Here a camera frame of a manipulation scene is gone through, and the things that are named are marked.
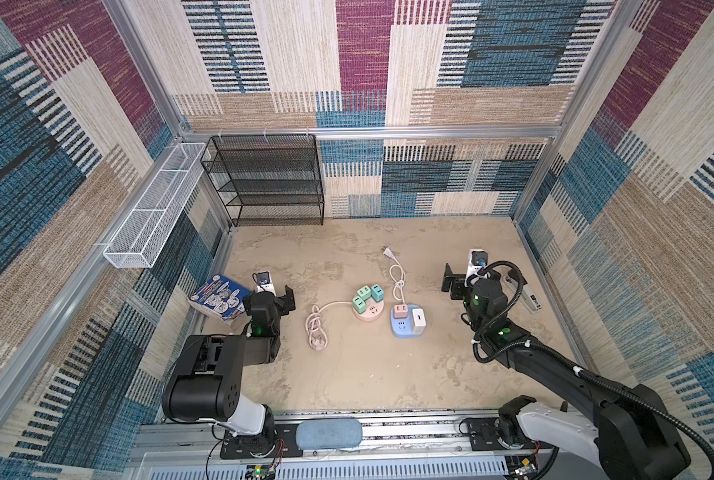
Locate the white square adapter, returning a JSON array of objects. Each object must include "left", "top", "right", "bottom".
[{"left": 411, "top": 308, "right": 427, "bottom": 336}]

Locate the teal plug adapter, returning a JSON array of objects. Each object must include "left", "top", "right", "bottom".
[{"left": 370, "top": 284, "right": 385, "bottom": 303}]

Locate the mint green plug adapter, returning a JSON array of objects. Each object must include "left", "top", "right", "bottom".
[{"left": 357, "top": 285, "right": 372, "bottom": 302}]

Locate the pink plug adapter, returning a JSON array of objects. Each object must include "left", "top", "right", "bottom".
[{"left": 392, "top": 304, "right": 409, "bottom": 319}]

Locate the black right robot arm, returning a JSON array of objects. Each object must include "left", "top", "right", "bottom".
[{"left": 441, "top": 261, "right": 714, "bottom": 479}]

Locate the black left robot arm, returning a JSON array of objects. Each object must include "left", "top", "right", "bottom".
[{"left": 161, "top": 287, "right": 296, "bottom": 458}]

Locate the blue illustrated box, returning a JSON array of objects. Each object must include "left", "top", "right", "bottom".
[{"left": 188, "top": 274, "right": 251, "bottom": 322}]

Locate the black and grey stapler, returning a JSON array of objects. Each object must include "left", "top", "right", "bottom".
[{"left": 505, "top": 269, "right": 543, "bottom": 313}]

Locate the blue square power strip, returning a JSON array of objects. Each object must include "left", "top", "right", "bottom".
[{"left": 390, "top": 304, "right": 424, "bottom": 339}]

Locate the pink round power strip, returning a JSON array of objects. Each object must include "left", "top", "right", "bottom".
[{"left": 352, "top": 299, "right": 385, "bottom": 322}]

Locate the blue-grey cushion pad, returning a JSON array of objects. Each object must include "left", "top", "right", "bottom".
[{"left": 295, "top": 418, "right": 363, "bottom": 451}]

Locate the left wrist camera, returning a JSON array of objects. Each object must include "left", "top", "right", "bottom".
[{"left": 252, "top": 271, "right": 276, "bottom": 295}]

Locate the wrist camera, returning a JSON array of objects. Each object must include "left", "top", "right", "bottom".
[
  {"left": 465, "top": 249, "right": 489, "bottom": 287},
  {"left": 252, "top": 271, "right": 276, "bottom": 295}
]

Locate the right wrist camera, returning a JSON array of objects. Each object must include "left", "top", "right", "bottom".
[{"left": 465, "top": 249, "right": 489, "bottom": 287}]

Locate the pink power strip cable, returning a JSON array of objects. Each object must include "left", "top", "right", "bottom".
[{"left": 304, "top": 299, "right": 355, "bottom": 352}]

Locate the white power strip cable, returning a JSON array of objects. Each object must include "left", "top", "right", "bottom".
[{"left": 382, "top": 245, "right": 407, "bottom": 305}]

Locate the black wire mesh shelf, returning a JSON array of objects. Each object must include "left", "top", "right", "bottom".
[{"left": 202, "top": 134, "right": 325, "bottom": 227}]

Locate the white wire mesh basket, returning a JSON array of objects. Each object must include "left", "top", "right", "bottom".
[{"left": 103, "top": 143, "right": 206, "bottom": 269}]

